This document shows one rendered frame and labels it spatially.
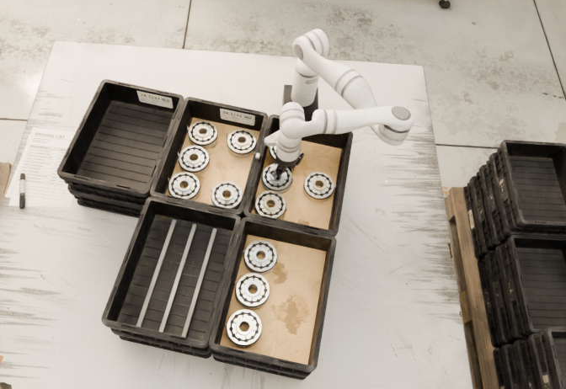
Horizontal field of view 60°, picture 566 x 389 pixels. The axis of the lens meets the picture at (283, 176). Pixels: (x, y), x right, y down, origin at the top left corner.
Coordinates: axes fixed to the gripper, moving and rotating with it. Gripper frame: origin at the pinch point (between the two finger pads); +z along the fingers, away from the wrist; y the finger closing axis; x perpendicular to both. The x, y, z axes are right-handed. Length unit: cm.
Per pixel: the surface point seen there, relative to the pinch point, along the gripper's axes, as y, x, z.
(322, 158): 15.7, -1.7, 2.3
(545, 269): 84, -81, 47
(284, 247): -15.1, -21.1, 2.3
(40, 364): -94, -7, 15
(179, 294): -50, -16, 2
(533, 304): 68, -87, 47
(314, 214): 0.2, -17.4, 2.3
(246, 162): -7.6, 11.9, 2.2
